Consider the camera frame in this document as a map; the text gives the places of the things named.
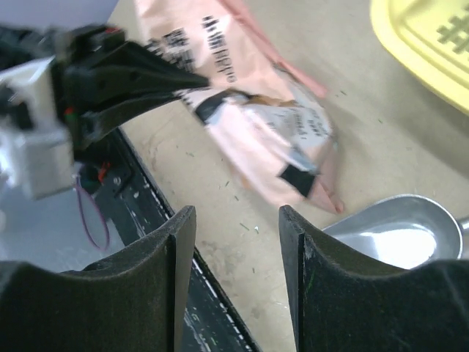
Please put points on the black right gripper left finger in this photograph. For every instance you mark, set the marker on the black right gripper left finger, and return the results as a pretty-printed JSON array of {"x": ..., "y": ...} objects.
[{"x": 133, "y": 300}]

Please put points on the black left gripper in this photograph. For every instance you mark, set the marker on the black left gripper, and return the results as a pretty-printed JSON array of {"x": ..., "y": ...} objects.
[{"x": 93, "y": 64}]

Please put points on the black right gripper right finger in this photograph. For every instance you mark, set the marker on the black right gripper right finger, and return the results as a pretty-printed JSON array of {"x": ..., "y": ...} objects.
[{"x": 342, "y": 300}]

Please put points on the grey metal litter scoop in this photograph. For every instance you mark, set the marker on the grey metal litter scoop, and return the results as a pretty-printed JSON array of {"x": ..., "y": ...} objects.
[{"x": 406, "y": 231}]

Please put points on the pink cat litter bag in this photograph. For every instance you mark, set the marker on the pink cat litter bag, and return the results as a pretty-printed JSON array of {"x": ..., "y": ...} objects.
[{"x": 263, "y": 113}]

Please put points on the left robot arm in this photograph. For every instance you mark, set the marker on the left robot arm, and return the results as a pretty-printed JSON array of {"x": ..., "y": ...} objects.
[{"x": 22, "y": 45}]

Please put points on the yellow green litter box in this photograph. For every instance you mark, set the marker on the yellow green litter box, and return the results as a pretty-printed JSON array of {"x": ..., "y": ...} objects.
[{"x": 430, "y": 39}]

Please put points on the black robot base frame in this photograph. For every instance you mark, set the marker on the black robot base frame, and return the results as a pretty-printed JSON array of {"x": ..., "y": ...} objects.
[{"x": 137, "y": 207}]

